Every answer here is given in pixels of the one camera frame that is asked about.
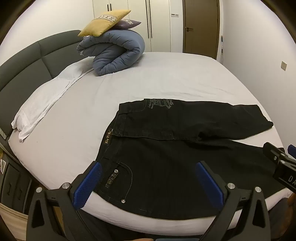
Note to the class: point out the black denim pants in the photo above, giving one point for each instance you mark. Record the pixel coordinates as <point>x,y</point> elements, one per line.
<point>161,162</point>

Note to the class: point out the bed with white sheet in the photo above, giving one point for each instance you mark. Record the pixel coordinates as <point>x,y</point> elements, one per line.
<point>161,76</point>

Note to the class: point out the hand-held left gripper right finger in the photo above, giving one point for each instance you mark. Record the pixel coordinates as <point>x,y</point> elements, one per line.
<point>209,185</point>

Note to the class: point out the brown wooden door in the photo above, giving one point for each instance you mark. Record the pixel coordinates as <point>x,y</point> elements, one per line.
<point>201,30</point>

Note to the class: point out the white pillow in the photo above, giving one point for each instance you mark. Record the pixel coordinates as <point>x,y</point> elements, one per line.
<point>50,92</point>

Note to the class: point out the grey upholstered headboard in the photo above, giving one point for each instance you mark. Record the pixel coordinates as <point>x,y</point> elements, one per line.
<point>27,60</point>

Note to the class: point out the purple cushion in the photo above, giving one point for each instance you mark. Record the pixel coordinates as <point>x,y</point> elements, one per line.
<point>126,23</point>

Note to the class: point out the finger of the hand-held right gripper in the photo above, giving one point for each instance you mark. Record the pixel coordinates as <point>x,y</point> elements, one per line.
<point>272,153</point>
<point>292,150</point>

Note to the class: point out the thin metal rod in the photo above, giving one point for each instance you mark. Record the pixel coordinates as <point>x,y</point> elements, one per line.
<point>222,46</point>

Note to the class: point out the rolled blue duvet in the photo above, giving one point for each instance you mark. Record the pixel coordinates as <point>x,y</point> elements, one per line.
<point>115,51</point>

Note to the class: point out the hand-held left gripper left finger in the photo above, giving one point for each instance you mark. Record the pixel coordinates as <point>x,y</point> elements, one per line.
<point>89,185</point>

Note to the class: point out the white wardrobe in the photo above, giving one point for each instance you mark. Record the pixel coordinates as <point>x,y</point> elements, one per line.
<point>131,27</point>

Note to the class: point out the dark bedside cabinet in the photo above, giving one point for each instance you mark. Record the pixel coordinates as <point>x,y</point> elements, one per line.
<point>11,183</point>

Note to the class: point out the beige wall socket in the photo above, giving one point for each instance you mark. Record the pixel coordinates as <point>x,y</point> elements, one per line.
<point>284,65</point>

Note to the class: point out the yellow cushion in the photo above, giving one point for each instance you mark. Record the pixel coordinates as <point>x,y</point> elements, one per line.
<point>101,24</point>

